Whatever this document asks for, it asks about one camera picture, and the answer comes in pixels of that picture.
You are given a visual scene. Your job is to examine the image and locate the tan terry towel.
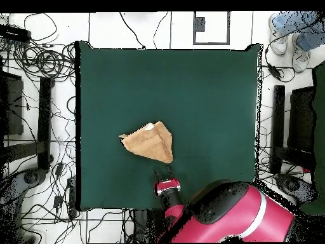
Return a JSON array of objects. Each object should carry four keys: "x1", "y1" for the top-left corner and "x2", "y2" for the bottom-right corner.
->
[{"x1": 118, "y1": 121, "x2": 174, "y2": 164}]

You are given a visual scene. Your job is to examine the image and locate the black flat panel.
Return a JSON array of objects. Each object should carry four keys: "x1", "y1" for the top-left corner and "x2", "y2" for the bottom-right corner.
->
[{"x1": 288, "y1": 86, "x2": 316, "y2": 153}]

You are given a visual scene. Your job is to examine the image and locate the dark green tablecloth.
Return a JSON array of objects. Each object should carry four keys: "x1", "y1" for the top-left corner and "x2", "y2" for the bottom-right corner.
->
[{"x1": 75, "y1": 40, "x2": 263, "y2": 212}]

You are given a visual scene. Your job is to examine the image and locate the black stand base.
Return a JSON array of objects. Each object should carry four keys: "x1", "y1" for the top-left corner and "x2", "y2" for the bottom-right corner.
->
[
  {"x1": 2, "y1": 76, "x2": 55, "y2": 171},
  {"x1": 269, "y1": 85, "x2": 315, "y2": 176}
]

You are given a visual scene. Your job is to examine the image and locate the small grey box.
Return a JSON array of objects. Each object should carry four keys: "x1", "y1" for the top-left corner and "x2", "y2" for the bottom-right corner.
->
[{"x1": 194, "y1": 17, "x2": 206, "y2": 32}]

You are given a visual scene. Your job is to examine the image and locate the green cloth covered board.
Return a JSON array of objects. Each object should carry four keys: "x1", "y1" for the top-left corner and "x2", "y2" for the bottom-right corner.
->
[{"x1": 299, "y1": 60, "x2": 325, "y2": 216}]

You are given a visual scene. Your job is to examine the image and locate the black box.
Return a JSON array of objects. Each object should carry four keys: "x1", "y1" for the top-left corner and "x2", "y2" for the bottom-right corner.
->
[{"x1": 0, "y1": 71, "x2": 24, "y2": 137}]

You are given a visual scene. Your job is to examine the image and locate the person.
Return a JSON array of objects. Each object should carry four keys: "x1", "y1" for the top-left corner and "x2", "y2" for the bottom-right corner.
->
[{"x1": 268, "y1": 11, "x2": 325, "y2": 74}]

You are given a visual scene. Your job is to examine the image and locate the black power strip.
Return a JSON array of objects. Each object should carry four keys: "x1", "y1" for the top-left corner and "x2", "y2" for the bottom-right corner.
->
[{"x1": 0, "y1": 24, "x2": 32, "y2": 43}]

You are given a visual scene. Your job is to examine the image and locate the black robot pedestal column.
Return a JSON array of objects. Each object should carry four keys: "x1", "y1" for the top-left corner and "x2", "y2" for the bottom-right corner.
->
[{"x1": 131, "y1": 208, "x2": 163, "y2": 243}]

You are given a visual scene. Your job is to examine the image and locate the robot pedestal leg with foot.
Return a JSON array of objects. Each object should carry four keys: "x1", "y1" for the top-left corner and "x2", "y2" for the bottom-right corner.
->
[
  {"x1": 275, "y1": 173, "x2": 318, "y2": 205},
  {"x1": 0, "y1": 167, "x2": 48, "y2": 243}
]

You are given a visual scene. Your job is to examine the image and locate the thin black cable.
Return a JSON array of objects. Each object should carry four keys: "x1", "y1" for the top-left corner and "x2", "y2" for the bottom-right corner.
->
[
  {"x1": 119, "y1": 11, "x2": 147, "y2": 50},
  {"x1": 152, "y1": 11, "x2": 169, "y2": 50}
]

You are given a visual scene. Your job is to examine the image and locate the black power adapter with cable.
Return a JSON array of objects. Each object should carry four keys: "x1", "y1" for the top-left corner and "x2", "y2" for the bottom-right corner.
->
[{"x1": 263, "y1": 27, "x2": 315, "y2": 83}]

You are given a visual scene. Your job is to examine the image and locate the grey floor frame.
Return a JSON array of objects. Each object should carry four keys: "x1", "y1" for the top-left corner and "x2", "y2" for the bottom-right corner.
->
[{"x1": 192, "y1": 11, "x2": 231, "y2": 46}]

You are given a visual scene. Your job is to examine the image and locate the coiled black cable bundle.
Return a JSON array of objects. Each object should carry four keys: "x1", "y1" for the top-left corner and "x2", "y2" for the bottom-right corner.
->
[{"x1": 13, "y1": 41, "x2": 76, "y2": 81}]

